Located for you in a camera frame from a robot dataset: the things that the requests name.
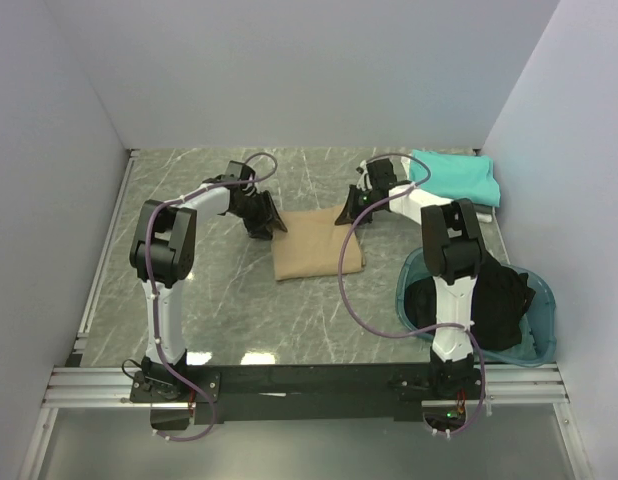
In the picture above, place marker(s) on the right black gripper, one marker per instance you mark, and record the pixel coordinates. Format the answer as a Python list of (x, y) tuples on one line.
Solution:
[(357, 203)]

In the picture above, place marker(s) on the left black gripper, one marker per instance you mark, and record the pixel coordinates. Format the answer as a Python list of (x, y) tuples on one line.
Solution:
[(262, 214)]

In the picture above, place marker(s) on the beige t-shirt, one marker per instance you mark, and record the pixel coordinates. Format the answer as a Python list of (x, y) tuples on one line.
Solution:
[(311, 245)]

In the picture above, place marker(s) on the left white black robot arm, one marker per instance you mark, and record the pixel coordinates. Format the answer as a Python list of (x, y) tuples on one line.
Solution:
[(163, 253)]

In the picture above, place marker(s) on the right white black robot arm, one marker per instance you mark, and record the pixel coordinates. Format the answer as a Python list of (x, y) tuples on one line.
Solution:
[(453, 250)]

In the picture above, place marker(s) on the folded white t-shirt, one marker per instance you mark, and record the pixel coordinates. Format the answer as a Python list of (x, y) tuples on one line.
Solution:
[(481, 217)]

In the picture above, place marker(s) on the folded teal t-shirt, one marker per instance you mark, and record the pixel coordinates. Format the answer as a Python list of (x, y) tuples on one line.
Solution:
[(456, 176)]

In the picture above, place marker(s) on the folded dark grey t-shirt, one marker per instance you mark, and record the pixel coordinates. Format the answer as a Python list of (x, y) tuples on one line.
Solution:
[(484, 209)]

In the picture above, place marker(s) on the black clothes in basket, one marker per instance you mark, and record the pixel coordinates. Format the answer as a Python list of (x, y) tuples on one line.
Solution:
[(501, 297)]

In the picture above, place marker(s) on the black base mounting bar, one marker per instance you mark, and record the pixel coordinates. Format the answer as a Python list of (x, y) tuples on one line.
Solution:
[(306, 392)]

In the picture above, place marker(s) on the teal plastic basket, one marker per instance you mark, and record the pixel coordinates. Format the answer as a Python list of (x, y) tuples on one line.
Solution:
[(537, 325)]

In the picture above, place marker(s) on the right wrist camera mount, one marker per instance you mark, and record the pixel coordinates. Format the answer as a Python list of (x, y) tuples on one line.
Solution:
[(362, 168)]

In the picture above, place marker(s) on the aluminium rail frame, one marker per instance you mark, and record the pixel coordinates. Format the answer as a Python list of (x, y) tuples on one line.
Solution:
[(74, 387)]

